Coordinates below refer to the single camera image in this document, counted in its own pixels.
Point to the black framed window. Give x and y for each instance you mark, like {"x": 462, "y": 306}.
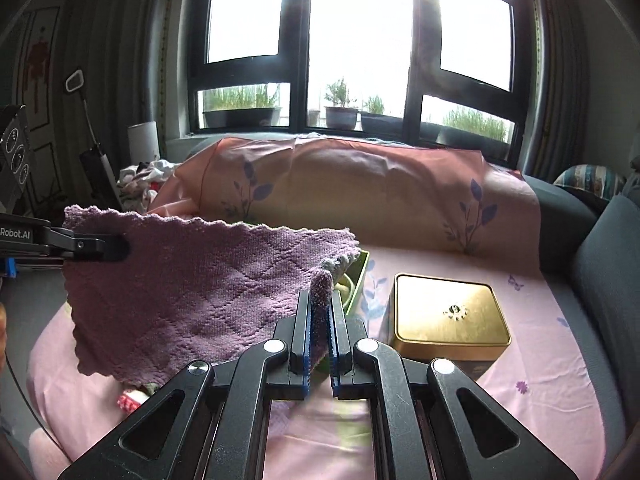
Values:
{"x": 300, "y": 60}

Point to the wall poster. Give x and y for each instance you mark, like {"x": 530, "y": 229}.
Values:
{"x": 37, "y": 60}

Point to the small dark planter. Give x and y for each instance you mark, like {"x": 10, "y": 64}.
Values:
{"x": 380, "y": 122}

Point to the red white small object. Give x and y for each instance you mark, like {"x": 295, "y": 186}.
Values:
{"x": 131, "y": 400}

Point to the green cardboard box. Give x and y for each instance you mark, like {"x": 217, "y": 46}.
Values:
{"x": 361, "y": 280}

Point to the pile of clothes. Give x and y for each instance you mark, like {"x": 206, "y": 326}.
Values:
{"x": 145, "y": 180}

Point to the pink printed bedsheet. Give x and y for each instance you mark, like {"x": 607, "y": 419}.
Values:
{"x": 525, "y": 335}

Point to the grey cushion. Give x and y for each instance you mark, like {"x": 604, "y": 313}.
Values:
{"x": 610, "y": 270}

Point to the white lamp shade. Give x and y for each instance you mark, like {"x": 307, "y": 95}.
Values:
{"x": 142, "y": 142}

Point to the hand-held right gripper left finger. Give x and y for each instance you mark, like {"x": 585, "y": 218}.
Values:
{"x": 309, "y": 345}

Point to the long dark planter with grass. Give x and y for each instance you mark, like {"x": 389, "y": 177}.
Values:
{"x": 240, "y": 116}
{"x": 475, "y": 135}

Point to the purple quilted cloth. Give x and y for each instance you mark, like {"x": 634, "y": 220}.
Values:
{"x": 200, "y": 280}

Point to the black tin box gold lid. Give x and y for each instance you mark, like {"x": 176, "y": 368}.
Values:
{"x": 445, "y": 310}

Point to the round grey flower pot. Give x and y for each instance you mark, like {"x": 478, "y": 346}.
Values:
{"x": 341, "y": 117}

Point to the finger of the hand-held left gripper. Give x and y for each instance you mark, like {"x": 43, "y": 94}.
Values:
{"x": 90, "y": 247}

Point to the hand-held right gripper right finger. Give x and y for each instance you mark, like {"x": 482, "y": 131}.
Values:
{"x": 334, "y": 355}

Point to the grey curtain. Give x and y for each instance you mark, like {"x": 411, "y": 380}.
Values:
{"x": 115, "y": 60}
{"x": 560, "y": 85}

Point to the dark upright appliance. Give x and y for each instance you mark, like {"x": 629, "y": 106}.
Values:
{"x": 97, "y": 170}

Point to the striped pillow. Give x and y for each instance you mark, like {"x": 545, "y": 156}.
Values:
{"x": 590, "y": 182}

